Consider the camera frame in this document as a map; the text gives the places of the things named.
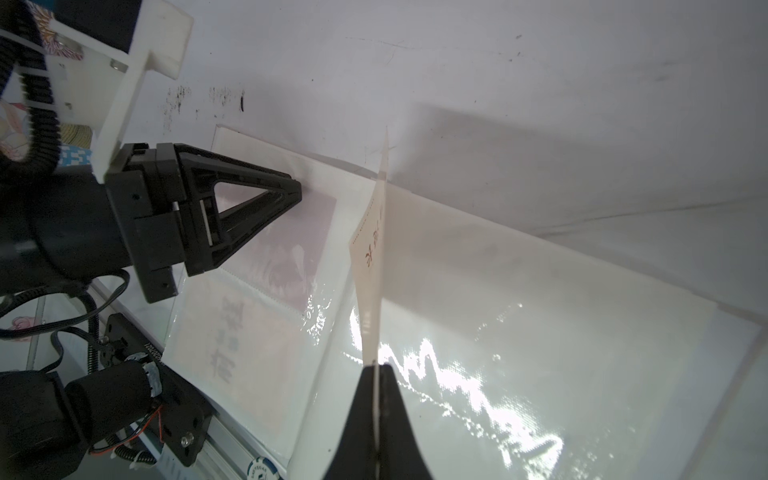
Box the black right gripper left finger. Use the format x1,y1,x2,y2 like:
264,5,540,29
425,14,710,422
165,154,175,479
324,366,377,480

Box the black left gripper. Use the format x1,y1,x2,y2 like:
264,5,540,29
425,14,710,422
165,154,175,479
1,143,302,303

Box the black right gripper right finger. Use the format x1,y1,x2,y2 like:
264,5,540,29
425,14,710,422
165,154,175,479
379,364,433,480

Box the white photo album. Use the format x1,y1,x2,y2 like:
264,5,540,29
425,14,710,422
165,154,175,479
161,124,768,480

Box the pale beige card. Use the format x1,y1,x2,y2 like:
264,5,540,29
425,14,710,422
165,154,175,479
349,129,390,366

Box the beige card red characters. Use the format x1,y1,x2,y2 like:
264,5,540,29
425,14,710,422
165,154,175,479
165,280,306,445

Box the small blue white object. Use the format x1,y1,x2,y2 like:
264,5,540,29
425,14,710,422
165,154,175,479
58,145,92,167

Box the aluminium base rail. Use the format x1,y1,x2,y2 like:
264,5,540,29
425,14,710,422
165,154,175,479
100,286,287,479

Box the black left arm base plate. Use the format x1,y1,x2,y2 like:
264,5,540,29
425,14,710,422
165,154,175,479
101,313,214,467

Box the red black thin wires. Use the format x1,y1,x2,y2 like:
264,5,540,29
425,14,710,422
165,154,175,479
88,407,163,458

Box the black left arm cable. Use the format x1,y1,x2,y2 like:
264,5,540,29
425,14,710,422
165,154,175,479
0,0,130,373

